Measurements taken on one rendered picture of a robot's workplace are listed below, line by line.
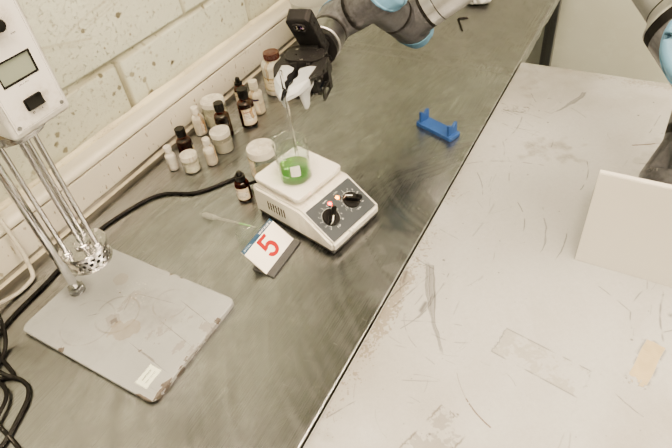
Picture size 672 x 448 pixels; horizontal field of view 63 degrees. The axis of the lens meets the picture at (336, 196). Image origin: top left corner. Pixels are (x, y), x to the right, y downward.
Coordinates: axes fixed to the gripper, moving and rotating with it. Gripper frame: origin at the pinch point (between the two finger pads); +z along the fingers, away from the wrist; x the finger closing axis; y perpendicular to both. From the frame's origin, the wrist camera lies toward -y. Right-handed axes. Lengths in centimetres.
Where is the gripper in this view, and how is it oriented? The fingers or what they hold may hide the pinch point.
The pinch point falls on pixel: (285, 91)
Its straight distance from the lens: 90.8
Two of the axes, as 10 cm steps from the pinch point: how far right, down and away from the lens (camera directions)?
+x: -9.6, -0.9, 2.7
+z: -2.6, 6.6, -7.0
